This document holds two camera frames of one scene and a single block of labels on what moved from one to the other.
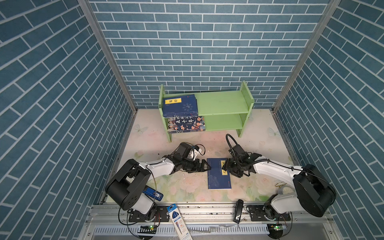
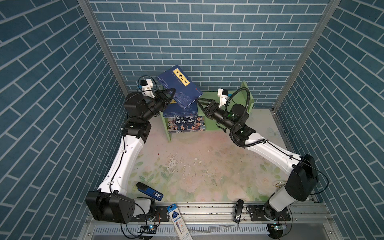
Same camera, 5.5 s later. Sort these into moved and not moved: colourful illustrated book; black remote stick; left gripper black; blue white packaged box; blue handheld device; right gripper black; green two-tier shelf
Moved: left gripper black; right gripper black
Not moved: colourful illustrated book; black remote stick; blue white packaged box; green two-tier shelf; blue handheld device
